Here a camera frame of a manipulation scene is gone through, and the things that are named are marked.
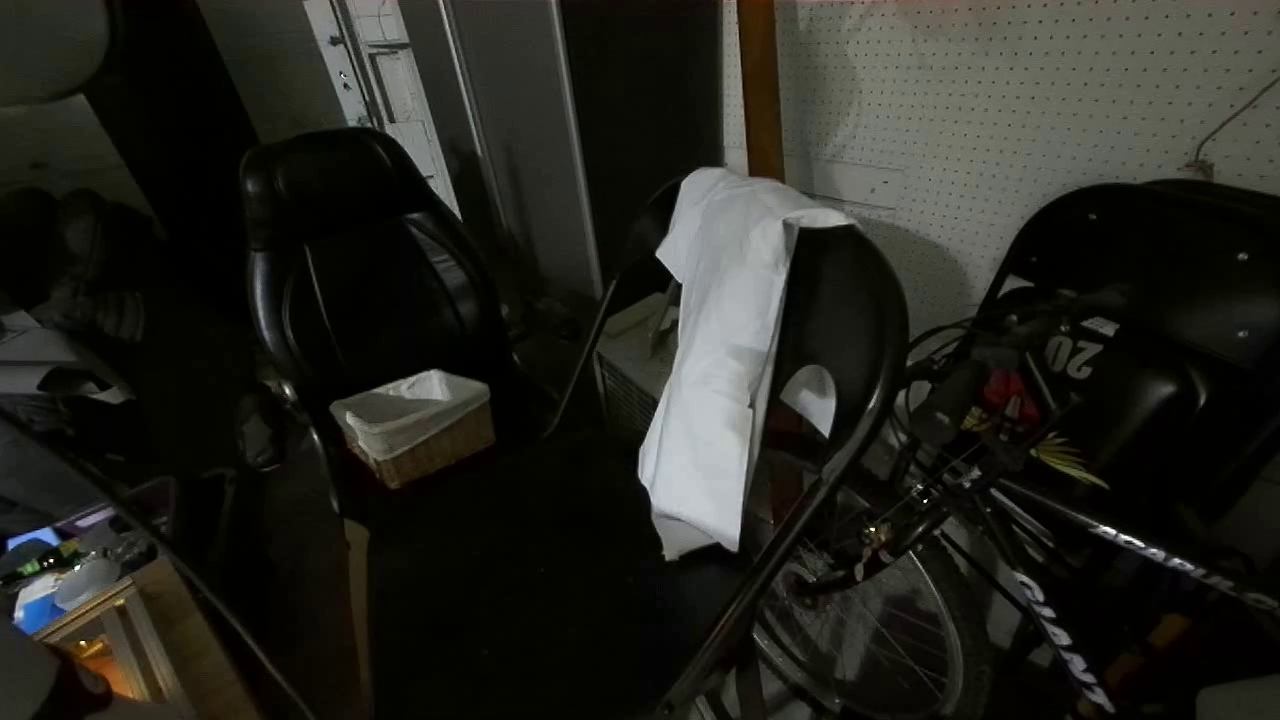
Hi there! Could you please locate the white cloth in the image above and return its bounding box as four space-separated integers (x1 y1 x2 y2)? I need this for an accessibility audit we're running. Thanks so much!
635 170 853 561

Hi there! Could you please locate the black folding chair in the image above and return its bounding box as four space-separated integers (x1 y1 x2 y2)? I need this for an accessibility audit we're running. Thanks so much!
980 181 1280 522
372 174 917 720

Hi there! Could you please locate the black office chair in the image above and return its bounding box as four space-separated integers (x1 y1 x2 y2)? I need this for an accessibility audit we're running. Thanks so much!
241 130 514 404

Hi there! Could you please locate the white lined wicker basket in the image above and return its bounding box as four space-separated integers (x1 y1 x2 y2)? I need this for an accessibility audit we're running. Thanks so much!
329 368 496 489

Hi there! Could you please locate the brown wooden plank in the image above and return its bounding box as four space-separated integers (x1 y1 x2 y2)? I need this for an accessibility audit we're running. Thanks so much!
736 0 786 181

